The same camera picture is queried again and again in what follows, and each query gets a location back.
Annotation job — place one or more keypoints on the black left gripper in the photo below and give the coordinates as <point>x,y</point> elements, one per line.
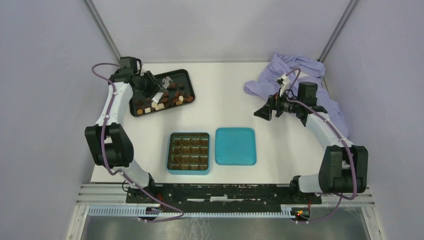
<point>155,85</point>

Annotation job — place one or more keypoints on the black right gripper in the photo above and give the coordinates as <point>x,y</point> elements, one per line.
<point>274,102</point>

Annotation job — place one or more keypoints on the steel tongs white handle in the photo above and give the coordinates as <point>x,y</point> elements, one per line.
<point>166,82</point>

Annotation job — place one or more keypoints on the teal chocolate box with dividers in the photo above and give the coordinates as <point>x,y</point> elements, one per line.
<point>189,153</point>

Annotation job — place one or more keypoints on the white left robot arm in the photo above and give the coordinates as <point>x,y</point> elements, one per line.
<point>107,140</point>

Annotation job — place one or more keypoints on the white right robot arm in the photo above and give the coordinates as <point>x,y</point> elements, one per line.
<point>344,166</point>

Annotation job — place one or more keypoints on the black chocolate tray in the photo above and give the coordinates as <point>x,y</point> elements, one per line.
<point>177,95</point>

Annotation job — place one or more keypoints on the teal box lid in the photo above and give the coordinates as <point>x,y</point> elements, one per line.
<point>235,146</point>

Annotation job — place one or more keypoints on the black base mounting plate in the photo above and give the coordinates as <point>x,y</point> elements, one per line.
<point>174,193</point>

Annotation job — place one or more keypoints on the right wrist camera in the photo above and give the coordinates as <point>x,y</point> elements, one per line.
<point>284,83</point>

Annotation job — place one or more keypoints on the white cable duct rail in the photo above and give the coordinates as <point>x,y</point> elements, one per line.
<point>151,212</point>

